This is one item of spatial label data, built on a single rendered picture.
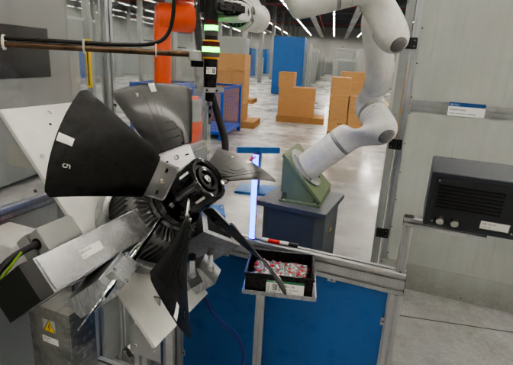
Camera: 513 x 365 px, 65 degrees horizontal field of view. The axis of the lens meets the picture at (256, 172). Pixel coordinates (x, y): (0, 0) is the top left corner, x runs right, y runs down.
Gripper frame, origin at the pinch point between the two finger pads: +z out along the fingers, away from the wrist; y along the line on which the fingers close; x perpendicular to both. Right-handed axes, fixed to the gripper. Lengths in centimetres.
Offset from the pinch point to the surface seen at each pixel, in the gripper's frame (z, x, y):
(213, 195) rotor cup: 12.6, -44.1, -8.3
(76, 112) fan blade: 33.0, -23.9, 11.9
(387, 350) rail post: -35, -108, -53
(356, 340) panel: -35, -108, -42
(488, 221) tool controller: -32, -54, -74
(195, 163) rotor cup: 11.3, -37.3, -2.4
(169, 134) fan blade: 4.4, -32.3, 9.6
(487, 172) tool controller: -32, -40, -72
